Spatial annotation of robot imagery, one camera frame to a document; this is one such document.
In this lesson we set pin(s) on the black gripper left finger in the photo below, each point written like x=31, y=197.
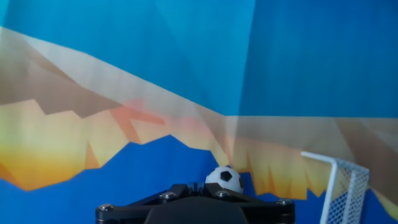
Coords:
x=136, y=207

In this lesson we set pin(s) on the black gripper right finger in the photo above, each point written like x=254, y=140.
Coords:
x=258, y=207

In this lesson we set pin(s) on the small black white soccer ball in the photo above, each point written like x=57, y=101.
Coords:
x=225, y=179

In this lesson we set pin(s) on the blue printed mountain cloth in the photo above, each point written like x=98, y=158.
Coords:
x=186, y=77

